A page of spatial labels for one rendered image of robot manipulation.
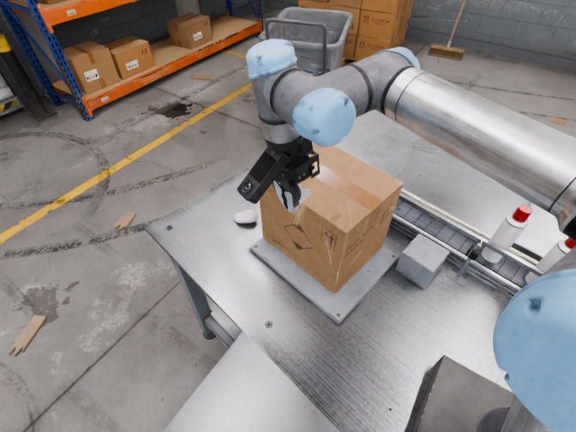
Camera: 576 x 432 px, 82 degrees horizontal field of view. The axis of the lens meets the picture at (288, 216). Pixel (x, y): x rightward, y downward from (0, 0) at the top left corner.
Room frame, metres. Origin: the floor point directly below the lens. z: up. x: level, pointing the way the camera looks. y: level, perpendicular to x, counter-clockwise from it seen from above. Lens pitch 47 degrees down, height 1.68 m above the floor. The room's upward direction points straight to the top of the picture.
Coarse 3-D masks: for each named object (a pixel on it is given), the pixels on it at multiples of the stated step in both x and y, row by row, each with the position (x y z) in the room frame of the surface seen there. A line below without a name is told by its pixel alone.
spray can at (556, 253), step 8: (560, 240) 0.52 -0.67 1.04; (568, 240) 0.50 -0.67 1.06; (552, 248) 0.51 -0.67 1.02; (560, 248) 0.50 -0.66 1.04; (568, 248) 0.49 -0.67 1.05; (544, 256) 0.51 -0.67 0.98; (552, 256) 0.49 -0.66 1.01; (560, 256) 0.48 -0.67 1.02; (544, 264) 0.49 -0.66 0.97; (552, 264) 0.48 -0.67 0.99; (528, 280) 0.50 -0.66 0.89
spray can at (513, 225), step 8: (520, 208) 0.59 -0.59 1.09; (528, 208) 0.59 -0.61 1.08; (512, 216) 0.59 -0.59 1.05; (520, 216) 0.57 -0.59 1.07; (528, 216) 0.57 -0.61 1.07; (504, 224) 0.59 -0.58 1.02; (512, 224) 0.57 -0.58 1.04; (520, 224) 0.57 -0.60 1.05; (496, 232) 0.59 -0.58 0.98; (504, 232) 0.57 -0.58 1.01; (512, 232) 0.56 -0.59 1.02; (520, 232) 0.56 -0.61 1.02; (496, 240) 0.58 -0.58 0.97; (504, 240) 0.57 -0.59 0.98; (512, 240) 0.56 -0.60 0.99; (488, 248) 0.59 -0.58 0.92; (504, 248) 0.56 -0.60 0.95; (488, 256) 0.57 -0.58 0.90; (496, 256) 0.56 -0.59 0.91
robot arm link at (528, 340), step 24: (528, 288) 0.14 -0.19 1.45; (552, 288) 0.12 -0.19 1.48; (504, 312) 0.12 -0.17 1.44; (528, 312) 0.11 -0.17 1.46; (552, 312) 0.11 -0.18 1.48; (504, 336) 0.11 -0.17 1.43; (528, 336) 0.10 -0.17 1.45; (552, 336) 0.09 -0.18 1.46; (504, 360) 0.10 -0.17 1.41; (528, 360) 0.09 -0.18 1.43; (552, 360) 0.08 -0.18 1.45; (528, 384) 0.08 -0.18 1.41; (552, 384) 0.07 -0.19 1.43; (528, 408) 0.07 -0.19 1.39; (552, 408) 0.06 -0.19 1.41
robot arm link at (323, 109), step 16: (288, 80) 0.46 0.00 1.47; (304, 80) 0.45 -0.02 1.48; (320, 80) 0.44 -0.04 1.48; (336, 80) 0.44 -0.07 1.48; (352, 80) 0.45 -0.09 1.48; (272, 96) 0.46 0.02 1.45; (288, 96) 0.43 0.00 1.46; (304, 96) 0.41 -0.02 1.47; (320, 96) 0.40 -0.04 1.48; (336, 96) 0.40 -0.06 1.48; (352, 96) 0.43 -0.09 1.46; (368, 96) 0.45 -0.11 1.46; (288, 112) 0.42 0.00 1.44; (304, 112) 0.39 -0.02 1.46; (320, 112) 0.38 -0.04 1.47; (336, 112) 0.39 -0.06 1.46; (352, 112) 0.40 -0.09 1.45; (304, 128) 0.39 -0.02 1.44; (320, 128) 0.38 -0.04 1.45; (336, 128) 0.39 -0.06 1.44; (320, 144) 0.38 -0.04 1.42
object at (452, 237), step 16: (400, 208) 0.79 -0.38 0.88; (416, 208) 0.79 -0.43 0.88; (416, 224) 0.72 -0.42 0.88; (432, 224) 0.72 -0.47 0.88; (448, 240) 0.65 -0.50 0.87; (464, 240) 0.65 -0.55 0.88; (480, 256) 0.59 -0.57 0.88; (496, 272) 0.53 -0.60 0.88; (512, 272) 0.53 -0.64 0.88; (528, 272) 0.53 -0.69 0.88
